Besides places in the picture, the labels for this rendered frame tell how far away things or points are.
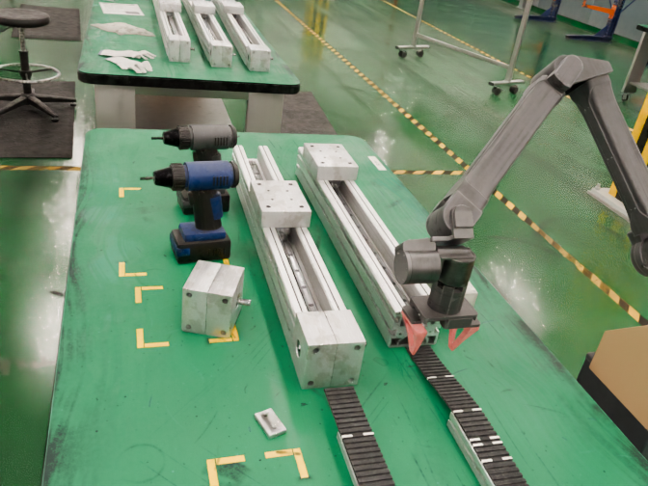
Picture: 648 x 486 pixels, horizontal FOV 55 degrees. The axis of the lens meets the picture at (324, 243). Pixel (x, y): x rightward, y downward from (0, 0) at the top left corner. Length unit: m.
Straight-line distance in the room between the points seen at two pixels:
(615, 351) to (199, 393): 0.75
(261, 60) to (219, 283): 1.87
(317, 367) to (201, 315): 0.24
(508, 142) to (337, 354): 0.47
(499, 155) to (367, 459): 0.55
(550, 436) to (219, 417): 0.54
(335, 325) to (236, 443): 0.25
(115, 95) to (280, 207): 1.56
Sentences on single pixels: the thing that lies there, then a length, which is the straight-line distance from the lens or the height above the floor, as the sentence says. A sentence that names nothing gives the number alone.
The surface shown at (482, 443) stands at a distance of 1.02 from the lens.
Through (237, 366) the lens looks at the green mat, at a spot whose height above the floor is 0.78.
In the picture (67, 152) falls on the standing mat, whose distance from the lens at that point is 3.92.
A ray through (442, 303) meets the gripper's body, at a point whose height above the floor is 0.95.
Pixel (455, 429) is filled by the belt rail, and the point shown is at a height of 0.79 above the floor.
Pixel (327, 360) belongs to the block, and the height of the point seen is 0.84.
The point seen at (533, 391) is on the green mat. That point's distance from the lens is 1.21.
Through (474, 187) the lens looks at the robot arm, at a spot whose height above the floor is 1.12.
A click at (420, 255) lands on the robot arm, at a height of 1.03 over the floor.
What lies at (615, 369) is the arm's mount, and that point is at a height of 0.82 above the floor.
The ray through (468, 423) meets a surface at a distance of 1.04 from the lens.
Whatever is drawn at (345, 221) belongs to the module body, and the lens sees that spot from 1.42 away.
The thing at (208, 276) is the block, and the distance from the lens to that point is 1.15.
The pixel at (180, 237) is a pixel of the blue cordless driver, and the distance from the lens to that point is 1.36.
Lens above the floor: 1.51
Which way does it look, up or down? 29 degrees down
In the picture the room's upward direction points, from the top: 9 degrees clockwise
